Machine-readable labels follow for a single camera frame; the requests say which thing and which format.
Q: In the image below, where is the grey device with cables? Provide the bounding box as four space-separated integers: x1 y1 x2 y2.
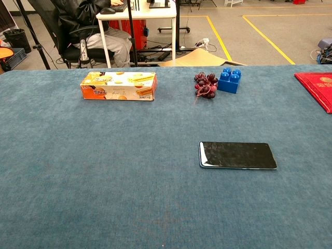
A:
310 37 332 65

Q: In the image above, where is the black tripod stand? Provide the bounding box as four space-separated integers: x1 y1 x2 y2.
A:
12 0 51 70

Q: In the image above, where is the blue toy building brick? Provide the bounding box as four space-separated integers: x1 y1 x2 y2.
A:
217 67 242 94

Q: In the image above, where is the purple grape bunch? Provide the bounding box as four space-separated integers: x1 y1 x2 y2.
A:
193 73 219 99

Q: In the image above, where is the orange round seat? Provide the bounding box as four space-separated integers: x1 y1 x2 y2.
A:
0 46 15 62

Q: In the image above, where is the black rolling stand base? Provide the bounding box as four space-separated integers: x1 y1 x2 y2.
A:
157 0 191 34

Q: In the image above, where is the blue plastic crate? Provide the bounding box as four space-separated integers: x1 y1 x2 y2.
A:
5 48 28 70

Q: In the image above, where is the black office chair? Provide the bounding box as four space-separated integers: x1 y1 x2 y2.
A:
27 0 115 70

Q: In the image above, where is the black keyboard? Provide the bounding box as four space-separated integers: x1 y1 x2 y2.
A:
110 0 128 13

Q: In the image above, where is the seated person in black jacket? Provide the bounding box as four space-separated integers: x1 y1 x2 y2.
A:
50 0 133 68

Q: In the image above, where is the red embroidered cloth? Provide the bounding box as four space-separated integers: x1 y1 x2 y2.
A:
294 72 332 114

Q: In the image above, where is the brown cardboard sheet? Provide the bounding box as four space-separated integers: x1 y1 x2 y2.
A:
157 48 247 67

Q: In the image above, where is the black vertical pole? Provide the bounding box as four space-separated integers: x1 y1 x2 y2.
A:
127 0 139 67

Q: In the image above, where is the black waste bin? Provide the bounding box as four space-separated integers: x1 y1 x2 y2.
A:
3 29 32 54

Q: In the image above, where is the red cabinet under desk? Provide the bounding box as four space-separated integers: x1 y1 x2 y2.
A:
108 19 148 51

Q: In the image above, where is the blue table cloth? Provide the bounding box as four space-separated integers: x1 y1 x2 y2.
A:
0 64 332 249

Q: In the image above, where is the light blue smartphone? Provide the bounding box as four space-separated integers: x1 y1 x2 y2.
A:
199 141 278 170

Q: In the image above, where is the white desk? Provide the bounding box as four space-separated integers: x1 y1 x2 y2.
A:
95 0 177 68

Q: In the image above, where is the orange biscuit box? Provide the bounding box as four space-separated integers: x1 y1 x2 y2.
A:
80 71 158 102

